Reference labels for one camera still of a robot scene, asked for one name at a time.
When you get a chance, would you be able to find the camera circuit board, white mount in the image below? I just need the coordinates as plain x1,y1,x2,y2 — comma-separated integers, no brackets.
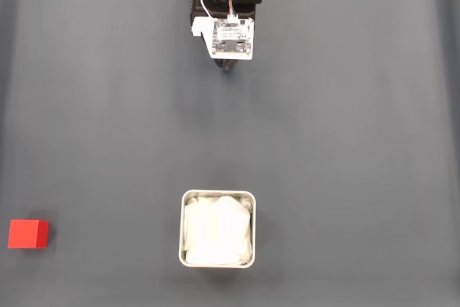
191,15,255,60

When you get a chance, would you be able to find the red cube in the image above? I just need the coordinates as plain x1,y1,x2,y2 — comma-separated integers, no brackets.
7,219,50,249

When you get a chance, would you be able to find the square cream box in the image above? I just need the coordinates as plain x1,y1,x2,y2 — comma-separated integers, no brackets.
178,188,257,269

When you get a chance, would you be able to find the white cloth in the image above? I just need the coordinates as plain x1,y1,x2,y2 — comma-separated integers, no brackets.
183,194,253,265

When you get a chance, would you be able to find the dark table mat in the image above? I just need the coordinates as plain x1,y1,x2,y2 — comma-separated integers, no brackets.
0,0,460,307

